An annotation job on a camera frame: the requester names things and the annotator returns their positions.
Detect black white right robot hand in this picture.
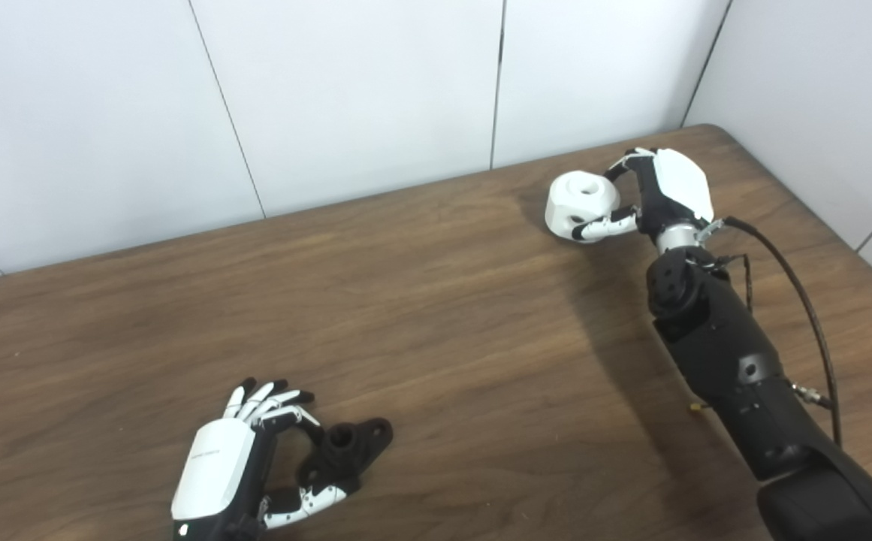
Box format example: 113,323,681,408
572,147,715,243

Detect black flanged holder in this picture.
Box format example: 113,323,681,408
297,418,394,493

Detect round white plastic piece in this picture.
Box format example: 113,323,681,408
545,171,622,240

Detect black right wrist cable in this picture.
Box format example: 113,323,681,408
702,216,843,448

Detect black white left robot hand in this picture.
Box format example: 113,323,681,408
171,378,350,541

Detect thin black wire loop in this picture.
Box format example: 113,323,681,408
712,254,753,315

